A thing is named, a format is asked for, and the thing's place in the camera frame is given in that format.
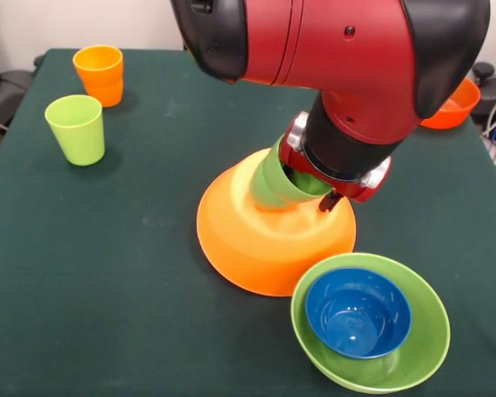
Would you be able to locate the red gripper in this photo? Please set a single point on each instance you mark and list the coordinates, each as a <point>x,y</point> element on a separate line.
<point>372,186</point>

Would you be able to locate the large orange bowl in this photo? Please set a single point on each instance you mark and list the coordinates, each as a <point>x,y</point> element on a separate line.
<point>264,248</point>

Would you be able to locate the blue bowl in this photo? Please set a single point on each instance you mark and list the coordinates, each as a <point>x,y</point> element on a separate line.
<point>355,306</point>

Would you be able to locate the large light green bowl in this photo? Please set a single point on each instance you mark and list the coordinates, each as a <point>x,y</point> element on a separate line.
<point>430,339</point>

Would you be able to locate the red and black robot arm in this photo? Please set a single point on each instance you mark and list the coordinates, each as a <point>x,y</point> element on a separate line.
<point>355,54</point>

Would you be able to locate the small red-orange bowl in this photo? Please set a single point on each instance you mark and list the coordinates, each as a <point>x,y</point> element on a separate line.
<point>459,111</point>

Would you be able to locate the dark green tablecloth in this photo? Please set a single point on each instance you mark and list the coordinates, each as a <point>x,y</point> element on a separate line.
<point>107,310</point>

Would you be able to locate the orange cup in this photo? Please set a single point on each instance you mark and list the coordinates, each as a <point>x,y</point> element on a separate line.
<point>101,82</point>

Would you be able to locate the lime green cup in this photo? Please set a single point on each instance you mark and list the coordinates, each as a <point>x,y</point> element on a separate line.
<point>76,132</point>

